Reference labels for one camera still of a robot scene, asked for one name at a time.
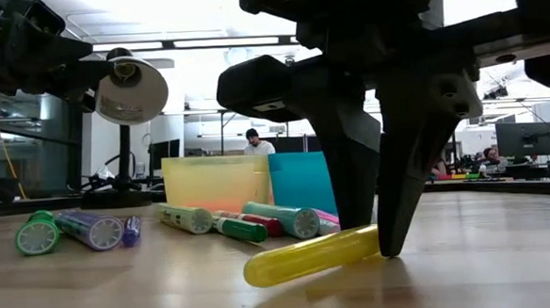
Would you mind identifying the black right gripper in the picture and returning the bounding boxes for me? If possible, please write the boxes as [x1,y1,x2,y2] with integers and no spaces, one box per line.
[211,0,550,267]

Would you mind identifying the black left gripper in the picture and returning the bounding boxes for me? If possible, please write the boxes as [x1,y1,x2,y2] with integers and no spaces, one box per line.
[0,0,116,102]

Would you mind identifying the pink highlighter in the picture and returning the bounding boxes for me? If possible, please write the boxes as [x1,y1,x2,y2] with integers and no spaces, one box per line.
[313,206,340,226]

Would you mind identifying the teal fat highlighter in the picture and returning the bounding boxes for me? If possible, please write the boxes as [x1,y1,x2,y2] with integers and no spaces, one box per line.
[242,197,322,243]

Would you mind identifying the yellow highlighter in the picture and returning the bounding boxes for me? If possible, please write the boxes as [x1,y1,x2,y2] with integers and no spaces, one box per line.
[240,223,382,289]

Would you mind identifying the red dry-erase marker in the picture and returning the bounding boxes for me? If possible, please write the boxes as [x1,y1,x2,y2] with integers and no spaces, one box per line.
[214,206,285,241]

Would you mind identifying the green dry-erase marker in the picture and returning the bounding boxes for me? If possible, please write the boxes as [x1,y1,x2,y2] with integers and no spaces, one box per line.
[210,212,270,246]

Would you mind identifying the lavender fat highlighter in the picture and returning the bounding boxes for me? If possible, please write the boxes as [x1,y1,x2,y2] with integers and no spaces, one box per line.
[54,206,127,254]

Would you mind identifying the green fat highlighter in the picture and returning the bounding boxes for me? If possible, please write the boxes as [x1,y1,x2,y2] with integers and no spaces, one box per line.
[13,209,62,257]

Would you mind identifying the small dark purple marker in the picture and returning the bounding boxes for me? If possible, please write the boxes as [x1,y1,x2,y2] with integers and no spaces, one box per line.
[121,215,144,249]

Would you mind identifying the light green highlighter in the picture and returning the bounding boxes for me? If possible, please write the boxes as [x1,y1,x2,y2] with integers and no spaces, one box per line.
[154,200,215,237]

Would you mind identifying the black desk lamp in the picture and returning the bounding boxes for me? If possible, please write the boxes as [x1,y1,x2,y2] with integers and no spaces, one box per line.
[72,43,176,211]

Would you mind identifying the teal plastic bin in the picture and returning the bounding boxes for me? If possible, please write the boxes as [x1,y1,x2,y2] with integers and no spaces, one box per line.
[267,150,340,219]

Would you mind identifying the black partition panels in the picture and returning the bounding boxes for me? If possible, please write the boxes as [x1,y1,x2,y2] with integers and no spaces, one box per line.
[273,133,323,154]

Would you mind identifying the yellow pole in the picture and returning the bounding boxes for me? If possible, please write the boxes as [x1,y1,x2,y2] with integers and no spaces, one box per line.
[0,89,27,203]

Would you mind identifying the person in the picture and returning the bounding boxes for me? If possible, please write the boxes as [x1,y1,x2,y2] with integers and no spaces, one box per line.
[243,126,277,156]
[479,145,510,175]

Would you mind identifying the black computer monitor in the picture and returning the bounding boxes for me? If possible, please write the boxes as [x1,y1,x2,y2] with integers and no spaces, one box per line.
[494,120,550,159]
[148,138,183,171]

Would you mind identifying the yellow translucent plastic bin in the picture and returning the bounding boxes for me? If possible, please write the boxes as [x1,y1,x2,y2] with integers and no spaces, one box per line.
[160,153,274,219]

